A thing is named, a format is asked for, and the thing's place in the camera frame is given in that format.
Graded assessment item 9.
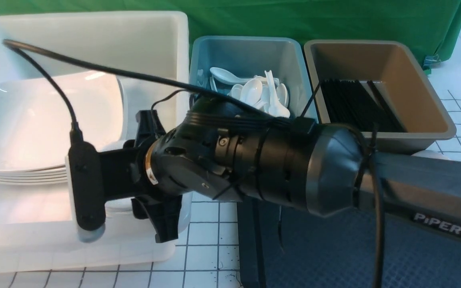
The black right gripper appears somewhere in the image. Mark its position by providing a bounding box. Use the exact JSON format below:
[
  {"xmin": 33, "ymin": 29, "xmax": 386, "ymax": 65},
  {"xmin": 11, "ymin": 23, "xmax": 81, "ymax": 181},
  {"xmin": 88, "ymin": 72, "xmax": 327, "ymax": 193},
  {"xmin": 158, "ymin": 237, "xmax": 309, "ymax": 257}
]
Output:
[{"xmin": 100, "ymin": 110, "xmax": 182, "ymax": 244}]

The white square rice plate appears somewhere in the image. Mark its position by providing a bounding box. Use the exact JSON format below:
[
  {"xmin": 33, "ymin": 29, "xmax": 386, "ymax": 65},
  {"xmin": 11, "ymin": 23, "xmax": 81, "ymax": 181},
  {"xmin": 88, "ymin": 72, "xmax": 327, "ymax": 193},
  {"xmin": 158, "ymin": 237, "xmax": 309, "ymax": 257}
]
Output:
[{"xmin": 0, "ymin": 71, "xmax": 124, "ymax": 172}]

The small white dish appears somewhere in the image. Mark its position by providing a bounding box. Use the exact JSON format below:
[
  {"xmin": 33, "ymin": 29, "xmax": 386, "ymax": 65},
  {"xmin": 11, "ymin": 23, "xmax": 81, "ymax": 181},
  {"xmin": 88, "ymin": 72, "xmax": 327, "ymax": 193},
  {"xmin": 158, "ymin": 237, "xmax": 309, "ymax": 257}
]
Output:
[{"xmin": 412, "ymin": 150, "xmax": 451, "ymax": 160}]

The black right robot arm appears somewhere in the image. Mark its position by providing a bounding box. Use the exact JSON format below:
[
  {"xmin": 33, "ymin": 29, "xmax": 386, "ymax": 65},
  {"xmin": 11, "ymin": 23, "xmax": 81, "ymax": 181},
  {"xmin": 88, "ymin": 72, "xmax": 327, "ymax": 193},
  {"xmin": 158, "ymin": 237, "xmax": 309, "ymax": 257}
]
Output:
[{"xmin": 100, "ymin": 97, "xmax": 461, "ymax": 242}]

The bottom stacked white plate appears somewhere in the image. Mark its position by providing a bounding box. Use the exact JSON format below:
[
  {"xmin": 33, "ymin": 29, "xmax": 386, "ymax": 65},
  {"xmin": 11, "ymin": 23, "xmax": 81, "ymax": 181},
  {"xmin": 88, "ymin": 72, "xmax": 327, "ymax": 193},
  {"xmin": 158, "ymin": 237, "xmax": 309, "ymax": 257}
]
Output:
[{"xmin": 0, "ymin": 176, "xmax": 67, "ymax": 186}]

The top stacked white square plate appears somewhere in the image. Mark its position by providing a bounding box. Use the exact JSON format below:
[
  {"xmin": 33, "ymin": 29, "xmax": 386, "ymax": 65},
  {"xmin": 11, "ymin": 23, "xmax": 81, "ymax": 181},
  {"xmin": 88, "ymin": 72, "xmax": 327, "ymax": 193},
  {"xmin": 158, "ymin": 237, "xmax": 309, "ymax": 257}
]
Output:
[{"xmin": 0, "ymin": 78, "xmax": 128, "ymax": 176}]

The top stacked small white bowl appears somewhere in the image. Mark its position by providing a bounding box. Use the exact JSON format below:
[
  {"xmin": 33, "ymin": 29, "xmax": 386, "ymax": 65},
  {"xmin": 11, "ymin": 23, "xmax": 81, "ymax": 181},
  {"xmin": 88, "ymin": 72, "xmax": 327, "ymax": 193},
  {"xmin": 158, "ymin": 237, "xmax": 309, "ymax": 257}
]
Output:
[{"xmin": 98, "ymin": 139, "xmax": 135, "ymax": 152}]

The white spoons pile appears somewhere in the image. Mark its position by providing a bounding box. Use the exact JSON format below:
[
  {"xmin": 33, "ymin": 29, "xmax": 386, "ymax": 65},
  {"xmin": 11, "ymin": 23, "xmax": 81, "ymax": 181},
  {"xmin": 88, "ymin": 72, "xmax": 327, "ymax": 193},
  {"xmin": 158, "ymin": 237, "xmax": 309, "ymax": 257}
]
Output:
[{"xmin": 210, "ymin": 67, "xmax": 291, "ymax": 118}]

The black serving tray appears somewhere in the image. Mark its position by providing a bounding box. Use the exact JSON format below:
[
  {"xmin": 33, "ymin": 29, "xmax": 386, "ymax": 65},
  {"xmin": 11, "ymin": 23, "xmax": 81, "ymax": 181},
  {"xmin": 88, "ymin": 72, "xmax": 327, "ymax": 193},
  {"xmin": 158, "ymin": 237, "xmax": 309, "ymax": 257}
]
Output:
[{"xmin": 237, "ymin": 199, "xmax": 461, "ymax": 288}]

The large white plastic bin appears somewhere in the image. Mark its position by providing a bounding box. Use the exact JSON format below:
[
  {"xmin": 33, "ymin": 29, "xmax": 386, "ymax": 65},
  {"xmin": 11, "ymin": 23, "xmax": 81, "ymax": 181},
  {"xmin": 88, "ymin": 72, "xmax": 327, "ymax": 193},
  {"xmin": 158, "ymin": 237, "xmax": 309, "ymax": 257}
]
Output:
[{"xmin": 0, "ymin": 11, "xmax": 190, "ymax": 273}]

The teal plastic bin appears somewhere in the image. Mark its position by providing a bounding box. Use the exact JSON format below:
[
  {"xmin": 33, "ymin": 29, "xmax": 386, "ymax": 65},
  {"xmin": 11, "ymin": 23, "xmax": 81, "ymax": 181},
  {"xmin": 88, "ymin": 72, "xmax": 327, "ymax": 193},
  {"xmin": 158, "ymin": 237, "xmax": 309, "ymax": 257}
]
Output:
[{"xmin": 189, "ymin": 35, "xmax": 318, "ymax": 119}]

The black chopsticks bundle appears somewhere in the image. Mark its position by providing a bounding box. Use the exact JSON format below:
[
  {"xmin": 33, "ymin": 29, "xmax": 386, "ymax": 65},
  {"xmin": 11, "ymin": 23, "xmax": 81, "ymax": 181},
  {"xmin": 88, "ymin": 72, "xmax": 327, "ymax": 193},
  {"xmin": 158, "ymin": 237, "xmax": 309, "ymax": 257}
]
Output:
[{"xmin": 320, "ymin": 80, "xmax": 407, "ymax": 133}]

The tan plastic bin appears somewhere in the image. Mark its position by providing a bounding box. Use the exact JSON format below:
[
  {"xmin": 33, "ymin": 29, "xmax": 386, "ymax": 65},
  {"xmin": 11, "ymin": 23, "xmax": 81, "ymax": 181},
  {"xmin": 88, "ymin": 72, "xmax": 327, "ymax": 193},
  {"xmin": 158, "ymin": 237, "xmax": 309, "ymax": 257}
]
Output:
[{"xmin": 303, "ymin": 40, "xmax": 456, "ymax": 154}]

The metal binder clip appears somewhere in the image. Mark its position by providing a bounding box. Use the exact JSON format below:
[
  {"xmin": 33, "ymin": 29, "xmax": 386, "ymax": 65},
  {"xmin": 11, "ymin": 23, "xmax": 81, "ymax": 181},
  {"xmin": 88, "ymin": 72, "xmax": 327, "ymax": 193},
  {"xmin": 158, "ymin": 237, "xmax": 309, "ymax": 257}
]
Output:
[{"xmin": 421, "ymin": 55, "xmax": 442, "ymax": 70}]

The green cloth backdrop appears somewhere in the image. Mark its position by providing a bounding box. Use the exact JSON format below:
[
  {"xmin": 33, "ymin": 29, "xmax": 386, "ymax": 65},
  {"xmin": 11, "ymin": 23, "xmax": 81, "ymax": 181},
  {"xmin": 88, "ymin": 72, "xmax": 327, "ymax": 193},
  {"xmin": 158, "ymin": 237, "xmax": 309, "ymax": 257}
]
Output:
[{"xmin": 0, "ymin": 0, "xmax": 461, "ymax": 62}]

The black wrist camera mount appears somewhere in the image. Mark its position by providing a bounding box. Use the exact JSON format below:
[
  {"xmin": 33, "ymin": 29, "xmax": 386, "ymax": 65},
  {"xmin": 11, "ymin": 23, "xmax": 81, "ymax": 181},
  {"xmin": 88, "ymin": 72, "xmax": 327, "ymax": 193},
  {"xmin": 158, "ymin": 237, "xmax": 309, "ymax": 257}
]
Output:
[{"xmin": 66, "ymin": 141, "xmax": 106, "ymax": 244}]

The black camera cable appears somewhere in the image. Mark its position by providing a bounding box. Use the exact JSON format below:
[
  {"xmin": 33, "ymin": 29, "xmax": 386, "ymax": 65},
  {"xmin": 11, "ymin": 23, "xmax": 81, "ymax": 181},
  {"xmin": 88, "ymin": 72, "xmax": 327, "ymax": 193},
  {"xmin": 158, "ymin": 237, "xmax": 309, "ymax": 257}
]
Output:
[{"xmin": 2, "ymin": 39, "xmax": 387, "ymax": 288}]

